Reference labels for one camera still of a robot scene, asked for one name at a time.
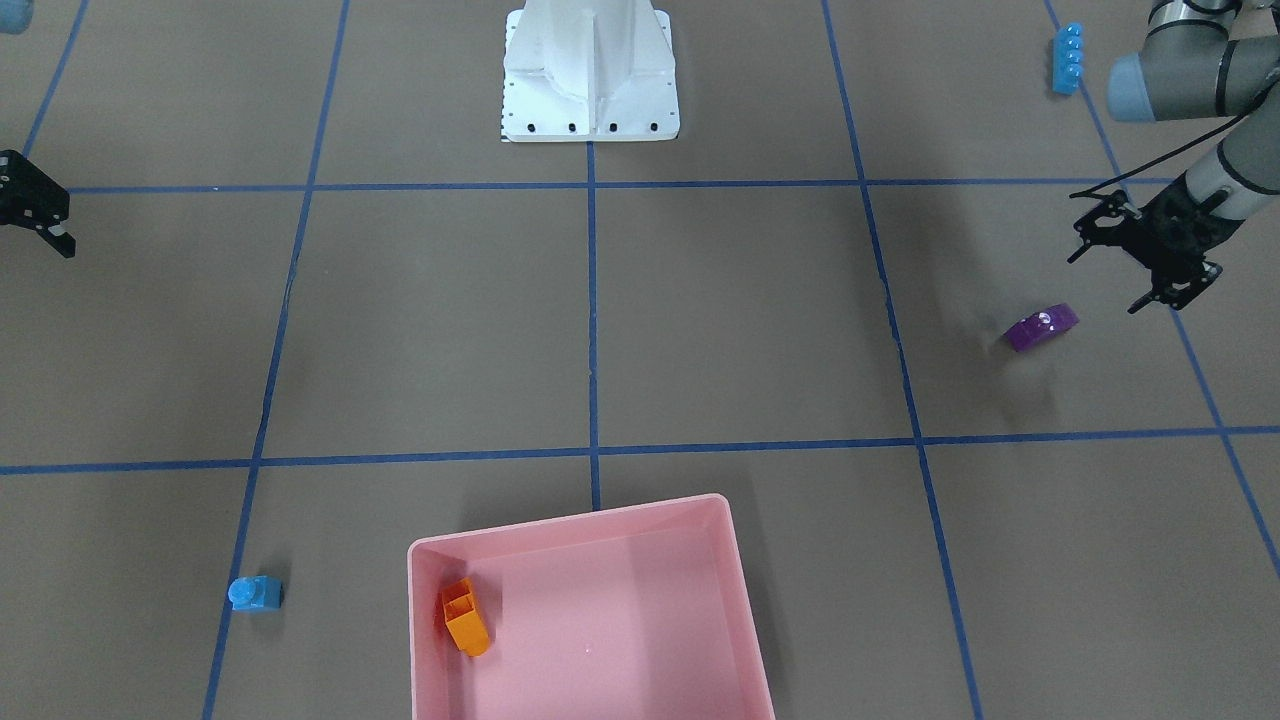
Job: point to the small blue block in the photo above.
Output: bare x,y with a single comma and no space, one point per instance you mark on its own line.
255,594

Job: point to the pink plastic box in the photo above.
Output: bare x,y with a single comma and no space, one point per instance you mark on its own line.
633,613

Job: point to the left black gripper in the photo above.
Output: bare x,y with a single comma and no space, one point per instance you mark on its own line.
1183,222

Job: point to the purple block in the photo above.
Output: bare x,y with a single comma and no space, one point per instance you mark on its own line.
1040,327

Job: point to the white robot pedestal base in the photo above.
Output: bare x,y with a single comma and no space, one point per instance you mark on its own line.
589,71

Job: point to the orange block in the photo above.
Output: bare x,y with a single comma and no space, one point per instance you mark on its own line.
463,619

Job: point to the long blue block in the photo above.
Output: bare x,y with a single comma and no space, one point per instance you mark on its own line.
1067,60

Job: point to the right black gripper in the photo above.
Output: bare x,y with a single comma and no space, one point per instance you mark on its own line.
30,203

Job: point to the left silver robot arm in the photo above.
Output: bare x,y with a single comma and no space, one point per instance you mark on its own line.
1189,67

